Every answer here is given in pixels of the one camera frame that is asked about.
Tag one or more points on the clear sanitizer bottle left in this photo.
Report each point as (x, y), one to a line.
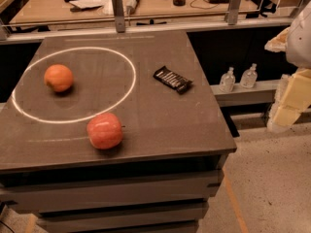
(227, 81)

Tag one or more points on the clear sanitizer bottle right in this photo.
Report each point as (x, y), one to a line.
(249, 77)

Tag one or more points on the grey metal post left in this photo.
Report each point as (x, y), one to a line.
(118, 15)

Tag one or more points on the grey handheld tool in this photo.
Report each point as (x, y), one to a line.
(131, 6)

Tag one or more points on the clear sanitizer bottle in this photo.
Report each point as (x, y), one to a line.
(227, 81)
(249, 77)

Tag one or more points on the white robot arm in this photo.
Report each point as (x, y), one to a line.
(298, 51)

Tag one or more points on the grey drawer cabinet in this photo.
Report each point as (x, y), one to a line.
(155, 195)

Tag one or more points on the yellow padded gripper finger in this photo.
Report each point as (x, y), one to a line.
(292, 98)
(279, 42)

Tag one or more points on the orange fruit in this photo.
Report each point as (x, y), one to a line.
(58, 77)

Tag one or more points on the grey metal shelf rail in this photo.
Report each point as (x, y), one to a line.
(262, 92)

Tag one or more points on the red apple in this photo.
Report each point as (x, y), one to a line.
(104, 131)

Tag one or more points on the white paper sheets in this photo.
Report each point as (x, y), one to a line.
(87, 4)

